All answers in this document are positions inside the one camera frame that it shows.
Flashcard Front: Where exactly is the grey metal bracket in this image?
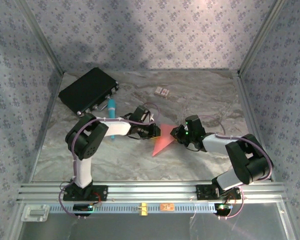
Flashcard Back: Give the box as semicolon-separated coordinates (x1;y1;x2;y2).
21;204;51;223

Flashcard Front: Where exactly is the grey slotted cable duct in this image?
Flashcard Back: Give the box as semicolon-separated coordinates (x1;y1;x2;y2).
48;202;220;214

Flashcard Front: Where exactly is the aluminium edge bar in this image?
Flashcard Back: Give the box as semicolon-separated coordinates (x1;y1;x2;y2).
28;72;65;183
236;71;276;182

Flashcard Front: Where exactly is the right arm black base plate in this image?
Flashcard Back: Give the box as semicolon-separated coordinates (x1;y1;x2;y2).
195;184;242;201

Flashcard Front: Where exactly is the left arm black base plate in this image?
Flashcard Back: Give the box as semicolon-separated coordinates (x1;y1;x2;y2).
62;184;109;202

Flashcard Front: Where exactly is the black hard case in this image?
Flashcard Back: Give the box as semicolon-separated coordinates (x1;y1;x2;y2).
58;66;120;117

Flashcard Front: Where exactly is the aluminium corner post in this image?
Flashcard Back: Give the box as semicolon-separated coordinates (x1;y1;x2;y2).
237;0;287;76

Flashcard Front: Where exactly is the clear acrylic panel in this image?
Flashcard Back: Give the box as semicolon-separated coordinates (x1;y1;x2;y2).
14;212;298;240

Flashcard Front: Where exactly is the small printed card box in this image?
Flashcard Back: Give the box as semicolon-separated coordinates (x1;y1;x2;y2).
154;85;170;100

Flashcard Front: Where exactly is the aluminium mounting rail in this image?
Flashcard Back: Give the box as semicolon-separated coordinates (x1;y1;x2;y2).
16;181;288;202

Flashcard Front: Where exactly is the teal cylindrical tool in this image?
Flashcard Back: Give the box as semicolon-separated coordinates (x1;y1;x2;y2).
106;98;117;140

